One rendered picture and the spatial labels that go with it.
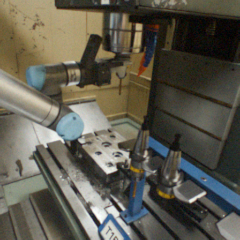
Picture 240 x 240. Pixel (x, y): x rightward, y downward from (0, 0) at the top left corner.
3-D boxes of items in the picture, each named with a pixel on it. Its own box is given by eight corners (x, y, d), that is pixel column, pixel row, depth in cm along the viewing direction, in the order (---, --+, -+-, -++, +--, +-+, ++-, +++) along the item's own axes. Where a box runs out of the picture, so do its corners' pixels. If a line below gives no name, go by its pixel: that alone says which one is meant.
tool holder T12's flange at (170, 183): (187, 185, 52) (189, 177, 51) (167, 193, 49) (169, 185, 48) (169, 170, 57) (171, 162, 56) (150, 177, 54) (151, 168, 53)
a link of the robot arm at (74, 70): (58, 60, 71) (69, 65, 65) (70, 58, 73) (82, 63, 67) (60, 82, 74) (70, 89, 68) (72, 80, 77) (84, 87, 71)
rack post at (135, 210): (127, 225, 76) (135, 153, 64) (118, 214, 80) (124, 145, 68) (148, 214, 81) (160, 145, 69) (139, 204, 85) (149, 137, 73)
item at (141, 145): (151, 153, 59) (156, 131, 57) (137, 156, 57) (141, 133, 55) (143, 145, 63) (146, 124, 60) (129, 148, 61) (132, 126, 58)
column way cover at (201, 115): (212, 172, 107) (245, 65, 85) (149, 131, 142) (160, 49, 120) (218, 169, 109) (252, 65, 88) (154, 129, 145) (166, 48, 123)
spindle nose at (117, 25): (152, 54, 76) (157, 15, 71) (110, 53, 70) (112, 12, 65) (132, 47, 89) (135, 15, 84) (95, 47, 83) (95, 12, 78)
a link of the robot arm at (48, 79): (27, 90, 69) (22, 63, 65) (60, 85, 75) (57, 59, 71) (35, 98, 63) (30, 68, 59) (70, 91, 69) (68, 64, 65)
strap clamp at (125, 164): (130, 201, 87) (134, 170, 80) (113, 181, 96) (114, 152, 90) (137, 197, 88) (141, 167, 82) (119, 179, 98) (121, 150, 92)
